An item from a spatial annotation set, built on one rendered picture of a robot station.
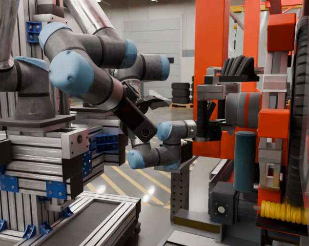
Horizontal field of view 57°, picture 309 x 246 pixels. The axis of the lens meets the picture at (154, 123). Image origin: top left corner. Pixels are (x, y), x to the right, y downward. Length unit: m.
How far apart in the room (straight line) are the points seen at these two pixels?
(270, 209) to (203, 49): 0.93
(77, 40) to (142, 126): 0.23
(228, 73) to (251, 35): 2.62
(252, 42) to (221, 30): 1.94
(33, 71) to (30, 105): 0.12
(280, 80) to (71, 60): 0.59
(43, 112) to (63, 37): 0.57
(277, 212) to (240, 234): 0.69
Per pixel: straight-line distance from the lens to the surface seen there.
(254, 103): 1.10
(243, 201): 1.55
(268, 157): 0.91
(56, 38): 0.63
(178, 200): 1.99
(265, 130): 0.81
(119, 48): 0.69
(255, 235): 1.76
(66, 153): 1.08
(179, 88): 9.68
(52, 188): 1.21
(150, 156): 1.08
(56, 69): 0.55
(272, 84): 0.88
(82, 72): 0.53
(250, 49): 3.55
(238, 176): 1.31
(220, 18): 1.65
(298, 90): 0.84
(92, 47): 0.65
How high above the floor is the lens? 0.97
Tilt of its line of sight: 9 degrees down
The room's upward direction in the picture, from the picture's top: straight up
